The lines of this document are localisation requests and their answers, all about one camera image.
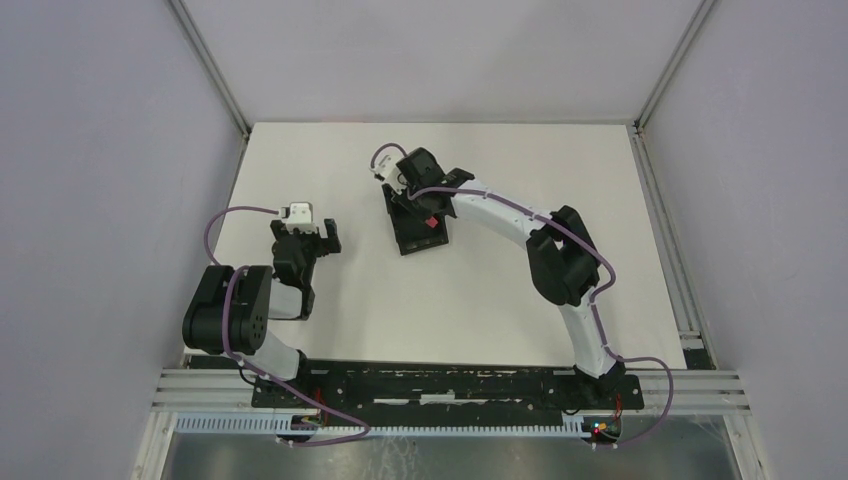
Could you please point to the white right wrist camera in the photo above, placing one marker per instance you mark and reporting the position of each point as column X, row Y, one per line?
column 390, row 175

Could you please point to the black plastic bin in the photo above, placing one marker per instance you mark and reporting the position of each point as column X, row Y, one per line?
column 411, row 234

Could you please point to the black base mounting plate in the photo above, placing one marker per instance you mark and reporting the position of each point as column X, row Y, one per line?
column 391, row 394

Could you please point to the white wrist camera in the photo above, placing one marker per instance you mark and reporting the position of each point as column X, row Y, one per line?
column 298, row 217
column 390, row 175

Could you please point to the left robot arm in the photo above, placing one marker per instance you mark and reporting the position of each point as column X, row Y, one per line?
column 230, row 316

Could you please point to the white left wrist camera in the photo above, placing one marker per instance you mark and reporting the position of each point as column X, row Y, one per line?
column 298, row 217

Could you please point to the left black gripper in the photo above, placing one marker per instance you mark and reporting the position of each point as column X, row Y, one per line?
column 332, row 245

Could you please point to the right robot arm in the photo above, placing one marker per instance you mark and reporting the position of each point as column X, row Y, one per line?
column 563, row 261

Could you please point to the aluminium frame rail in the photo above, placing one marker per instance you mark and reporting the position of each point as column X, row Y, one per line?
column 696, row 392

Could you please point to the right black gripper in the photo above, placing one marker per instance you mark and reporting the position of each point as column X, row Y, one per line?
column 403, row 197

